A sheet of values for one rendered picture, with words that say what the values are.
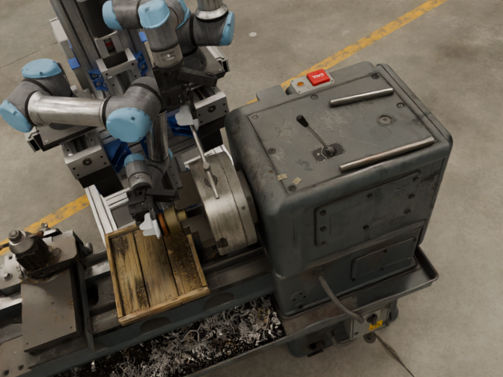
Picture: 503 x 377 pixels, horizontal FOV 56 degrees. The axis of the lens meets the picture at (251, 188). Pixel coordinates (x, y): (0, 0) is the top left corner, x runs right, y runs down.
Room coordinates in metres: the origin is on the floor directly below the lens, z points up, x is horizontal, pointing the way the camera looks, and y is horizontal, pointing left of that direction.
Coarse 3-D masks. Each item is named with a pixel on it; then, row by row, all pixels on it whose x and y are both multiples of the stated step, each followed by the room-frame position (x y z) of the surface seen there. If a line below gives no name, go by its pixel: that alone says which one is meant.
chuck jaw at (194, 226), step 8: (200, 216) 0.88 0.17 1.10; (184, 224) 0.86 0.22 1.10; (192, 224) 0.86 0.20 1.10; (200, 224) 0.85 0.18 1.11; (208, 224) 0.84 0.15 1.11; (192, 232) 0.83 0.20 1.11; (200, 232) 0.82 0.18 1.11; (208, 232) 0.82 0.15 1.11; (208, 240) 0.79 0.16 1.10; (224, 240) 0.78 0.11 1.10
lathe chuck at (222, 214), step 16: (208, 160) 1.00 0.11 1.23; (192, 176) 0.94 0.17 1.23; (224, 176) 0.91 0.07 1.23; (208, 192) 0.87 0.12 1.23; (224, 192) 0.87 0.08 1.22; (208, 208) 0.83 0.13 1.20; (224, 208) 0.83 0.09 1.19; (224, 224) 0.80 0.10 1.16; (240, 224) 0.80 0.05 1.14; (240, 240) 0.78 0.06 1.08
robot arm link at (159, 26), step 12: (156, 0) 1.14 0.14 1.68; (144, 12) 1.09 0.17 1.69; (156, 12) 1.08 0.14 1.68; (168, 12) 1.10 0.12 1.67; (144, 24) 1.08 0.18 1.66; (156, 24) 1.07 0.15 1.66; (168, 24) 1.08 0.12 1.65; (156, 36) 1.07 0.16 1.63; (168, 36) 1.07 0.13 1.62; (156, 48) 1.06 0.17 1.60; (168, 48) 1.06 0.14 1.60
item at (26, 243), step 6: (24, 234) 0.91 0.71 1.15; (30, 234) 0.92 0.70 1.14; (24, 240) 0.89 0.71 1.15; (30, 240) 0.89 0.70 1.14; (12, 246) 0.88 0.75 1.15; (18, 246) 0.87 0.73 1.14; (24, 246) 0.87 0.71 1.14; (30, 246) 0.88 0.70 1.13; (12, 252) 0.87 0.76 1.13; (18, 252) 0.86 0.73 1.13; (24, 252) 0.86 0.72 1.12
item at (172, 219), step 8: (168, 208) 0.93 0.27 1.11; (184, 208) 0.94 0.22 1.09; (160, 216) 0.90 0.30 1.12; (168, 216) 0.89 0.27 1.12; (176, 216) 0.89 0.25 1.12; (184, 216) 0.89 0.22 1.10; (160, 224) 0.88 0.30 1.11; (168, 224) 0.87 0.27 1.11; (176, 224) 0.87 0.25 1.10; (168, 232) 0.87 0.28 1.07; (176, 232) 0.87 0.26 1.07
